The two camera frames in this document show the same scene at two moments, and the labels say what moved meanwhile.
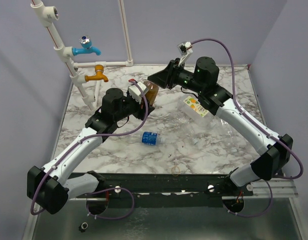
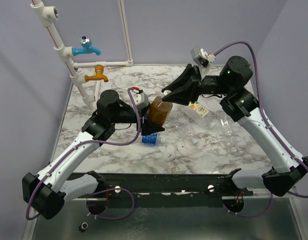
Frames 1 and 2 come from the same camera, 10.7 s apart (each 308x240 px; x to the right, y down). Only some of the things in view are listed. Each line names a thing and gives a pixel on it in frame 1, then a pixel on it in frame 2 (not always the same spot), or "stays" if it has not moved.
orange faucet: [99, 69] stays
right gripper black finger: [163, 78] to [184, 96]
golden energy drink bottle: [152, 92] to [159, 110]
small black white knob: [84, 226] stays
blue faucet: [85, 42] stays
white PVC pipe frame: [46, 15] stays
